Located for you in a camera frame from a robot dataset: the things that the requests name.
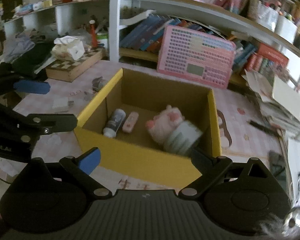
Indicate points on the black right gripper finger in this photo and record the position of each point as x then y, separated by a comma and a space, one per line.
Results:
212, 170
77, 171

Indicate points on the stack of papers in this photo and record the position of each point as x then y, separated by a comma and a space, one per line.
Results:
278, 102

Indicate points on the row of blue books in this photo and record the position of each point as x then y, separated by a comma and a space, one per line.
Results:
151, 29

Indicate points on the red pen bottle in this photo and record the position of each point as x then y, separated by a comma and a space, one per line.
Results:
94, 41

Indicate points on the pile of clothes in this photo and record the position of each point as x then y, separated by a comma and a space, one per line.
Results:
24, 54

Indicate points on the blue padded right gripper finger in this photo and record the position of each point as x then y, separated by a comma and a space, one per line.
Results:
32, 87

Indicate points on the white small box red label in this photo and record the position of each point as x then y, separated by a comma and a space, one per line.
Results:
88, 96

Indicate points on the pink keyboard toy tablet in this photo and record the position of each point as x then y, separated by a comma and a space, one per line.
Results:
196, 56

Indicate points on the yellow cardboard box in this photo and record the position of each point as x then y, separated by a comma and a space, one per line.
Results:
145, 125

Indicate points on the pink plush pig toy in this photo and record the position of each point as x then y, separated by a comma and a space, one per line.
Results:
163, 124

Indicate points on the white bookshelf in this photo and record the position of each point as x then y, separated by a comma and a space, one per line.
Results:
70, 15

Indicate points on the floral tissue pack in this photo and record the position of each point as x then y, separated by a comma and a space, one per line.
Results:
68, 48

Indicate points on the grey toy car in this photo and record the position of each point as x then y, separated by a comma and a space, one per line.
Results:
98, 83

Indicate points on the pink small case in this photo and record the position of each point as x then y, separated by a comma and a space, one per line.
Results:
130, 122

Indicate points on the wooden chess board box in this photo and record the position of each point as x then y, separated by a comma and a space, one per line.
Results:
68, 71

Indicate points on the white bottle dark label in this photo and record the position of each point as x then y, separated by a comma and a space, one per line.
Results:
114, 123

